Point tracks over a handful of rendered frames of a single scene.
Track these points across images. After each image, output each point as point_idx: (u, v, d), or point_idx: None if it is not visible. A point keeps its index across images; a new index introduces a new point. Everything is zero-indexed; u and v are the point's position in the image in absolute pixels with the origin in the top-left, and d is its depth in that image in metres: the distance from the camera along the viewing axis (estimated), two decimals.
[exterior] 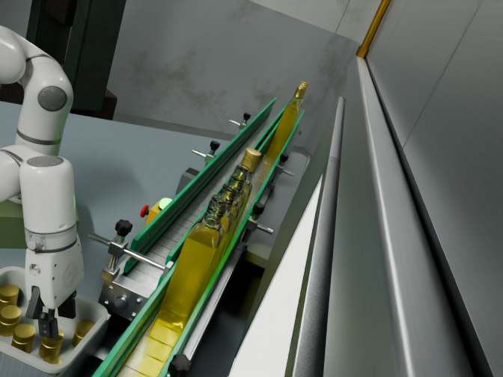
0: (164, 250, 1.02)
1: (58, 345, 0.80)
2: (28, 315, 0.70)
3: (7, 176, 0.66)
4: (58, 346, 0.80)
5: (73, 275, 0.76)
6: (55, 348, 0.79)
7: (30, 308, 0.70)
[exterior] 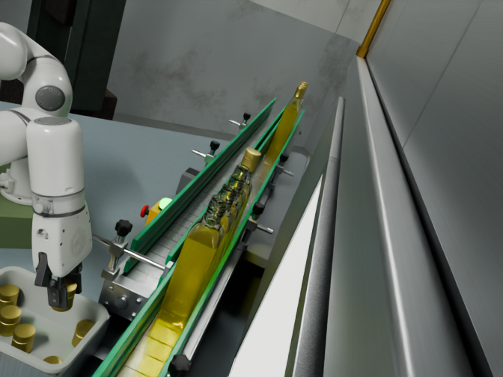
0: (164, 250, 1.02)
1: (71, 296, 0.75)
2: (37, 283, 0.67)
3: (13, 133, 0.64)
4: (70, 297, 0.75)
5: (81, 244, 0.73)
6: (67, 298, 0.75)
7: (39, 276, 0.68)
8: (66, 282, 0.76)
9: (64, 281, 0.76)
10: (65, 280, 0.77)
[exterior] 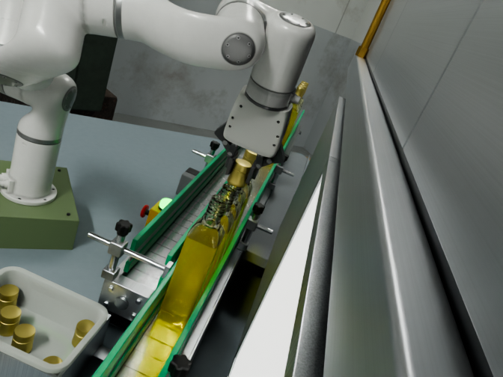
0: (164, 250, 1.02)
1: None
2: (284, 159, 0.81)
3: (255, 15, 0.63)
4: None
5: None
6: None
7: (283, 154, 0.80)
8: (240, 161, 0.84)
9: (240, 162, 0.84)
10: (234, 163, 0.84)
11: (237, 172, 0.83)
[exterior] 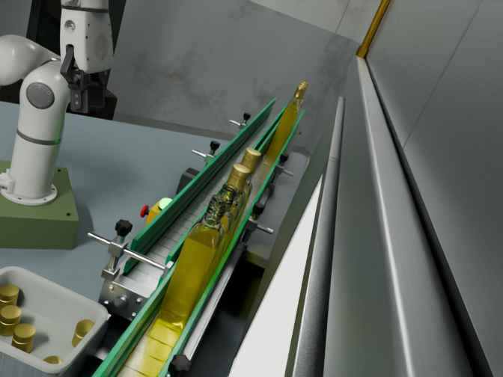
0: (164, 250, 1.02)
1: None
2: (62, 69, 0.74)
3: None
4: None
5: (104, 52, 0.80)
6: None
7: (64, 64, 0.74)
8: (238, 167, 0.84)
9: (238, 167, 0.84)
10: (232, 168, 0.84)
11: (235, 177, 0.84)
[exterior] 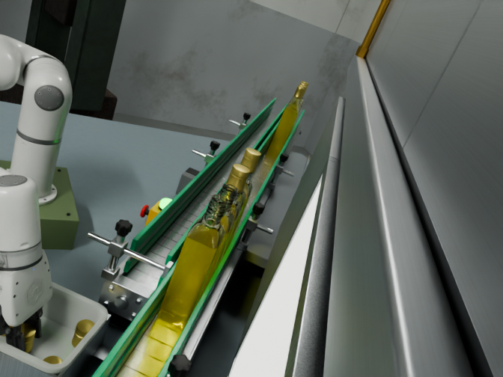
0: (164, 250, 1.02)
1: None
2: None
3: None
4: None
5: (39, 292, 0.76)
6: None
7: None
8: (238, 167, 0.84)
9: (238, 167, 0.84)
10: (232, 168, 0.84)
11: (235, 177, 0.84)
